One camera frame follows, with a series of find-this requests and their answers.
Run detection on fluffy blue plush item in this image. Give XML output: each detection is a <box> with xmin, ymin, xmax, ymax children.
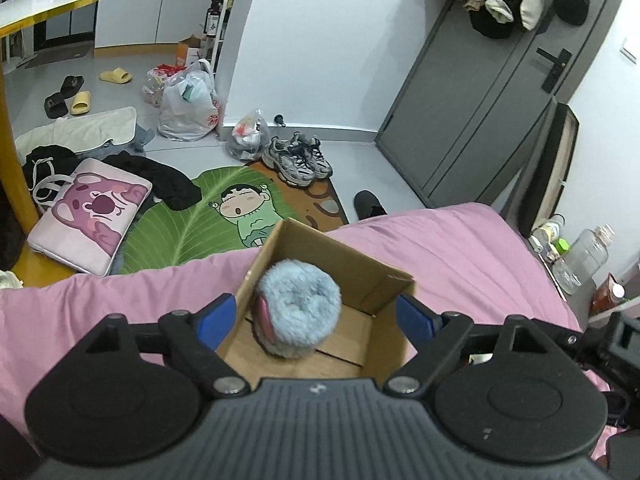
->
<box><xmin>252</xmin><ymin>259</ymin><xmax>342</xmax><ymax>360</ymax></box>

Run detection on brown cardboard box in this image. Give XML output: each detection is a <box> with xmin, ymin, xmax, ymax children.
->
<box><xmin>217</xmin><ymin>220</ymin><xmax>416</xmax><ymax>386</ymax></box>

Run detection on pink bed sheet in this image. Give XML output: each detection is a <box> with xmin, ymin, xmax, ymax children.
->
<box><xmin>0</xmin><ymin>201</ymin><xmax>612</xmax><ymax>461</ymax></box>

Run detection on clear plastic water jug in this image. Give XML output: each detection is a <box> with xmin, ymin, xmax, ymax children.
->
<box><xmin>551</xmin><ymin>224</ymin><xmax>614</xmax><ymax>295</ymax></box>

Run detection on green leaf cartoon rug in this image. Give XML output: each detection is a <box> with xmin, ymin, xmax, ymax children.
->
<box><xmin>112</xmin><ymin>162</ymin><xmax>348</xmax><ymax>274</ymax></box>

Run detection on black clothing on floor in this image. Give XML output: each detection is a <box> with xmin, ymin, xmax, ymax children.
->
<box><xmin>103</xmin><ymin>152</ymin><xmax>202</xmax><ymax>211</ymax></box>

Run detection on black shoe by bed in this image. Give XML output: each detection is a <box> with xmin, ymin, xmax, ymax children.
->
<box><xmin>354</xmin><ymin>190</ymin><xmax>387</xmax><ymax>220</ymax></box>

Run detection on pink bear laptop bag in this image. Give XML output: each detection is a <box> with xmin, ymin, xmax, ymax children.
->
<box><xmin>27</xmin><ymin>158</ymin><xmax>152</xmax><ymax>276</ymax></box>

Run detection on grey sneaker right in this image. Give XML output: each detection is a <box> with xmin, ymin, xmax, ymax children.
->
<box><xmin>292</xmin><ymin>131</ymin><xmax>333</xmax><ymax>180</ymax></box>

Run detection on small clear trash bag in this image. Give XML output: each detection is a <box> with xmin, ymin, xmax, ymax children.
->
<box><xmin>226</xmin><ymin>110</ymin><xmax>271</xmax><ymax>162</ymax></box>

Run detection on white round table gold edge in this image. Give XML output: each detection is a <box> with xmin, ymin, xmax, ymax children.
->
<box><xmin>0</xmin><ymin>0</ymin><xmax>109</xmax><ymax>288</ymax></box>

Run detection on large white plastic bag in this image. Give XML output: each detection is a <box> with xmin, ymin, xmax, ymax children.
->
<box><xmin>157</xmin><ymin>58</ymin><xmax>221</xmax><ymax>142</ymax></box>

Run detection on grey door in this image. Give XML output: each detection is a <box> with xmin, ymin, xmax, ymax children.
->
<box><xmin>376</xmin><ymin>0</ymin><xmax>622</xmax><ymax>208</ymax></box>

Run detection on white towel on floor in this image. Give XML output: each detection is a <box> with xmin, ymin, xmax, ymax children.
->
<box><xmin>15</xmin><ymin>106</ymin><xmax>137</xmax><ymax>157</ymax></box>

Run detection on yellow slipper near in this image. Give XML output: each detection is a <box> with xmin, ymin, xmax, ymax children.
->
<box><xmin>70</xmin><ymin>90</ymin><xmax>91</xmax><ymax>116</ymax></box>

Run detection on yellow slipper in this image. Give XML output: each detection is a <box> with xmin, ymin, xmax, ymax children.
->
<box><xmin>70</xmin><ymin>90</ymin><xmax>91</xmax><ymax>116</ymax></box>
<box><xmin>100</xmin><ymin>67</ymin><xmax>132</xmax><ymax>84</ymax></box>

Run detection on black slipper pair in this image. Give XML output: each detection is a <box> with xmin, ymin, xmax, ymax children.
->
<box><xmin>43</xmin><ymin>75</ymin><xmax>85</xmax><ymax>119</ymax></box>

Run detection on yellow slipper far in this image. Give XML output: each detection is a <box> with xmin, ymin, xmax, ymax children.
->
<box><xmin>100</xmin><ymin>67</ymin><xmax>132</xmax><ymax>84</ymax></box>

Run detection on white cabinet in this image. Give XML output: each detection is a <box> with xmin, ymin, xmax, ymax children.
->
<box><xmin>94</xmin><ymin>0</ymin><xmax>209</xmax><ymax>58</ymax></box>

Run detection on folded board against wall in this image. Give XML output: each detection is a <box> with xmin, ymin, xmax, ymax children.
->
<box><xmin>506</xmin><ymin>101</ymin><xmax>579</xmax><ymax>237</ymax></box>

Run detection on black drawstring bag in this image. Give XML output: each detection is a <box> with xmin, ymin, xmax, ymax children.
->
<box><xmin>22</xmin><ymin>145</ymin><xmax>80</xmax><ymax>214</ymax></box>

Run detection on black door handle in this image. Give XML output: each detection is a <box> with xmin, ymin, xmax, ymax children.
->
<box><xmin>536</xmin><ymin>48</ymin><xmax>573</xmax><ymax>93</ymax></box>

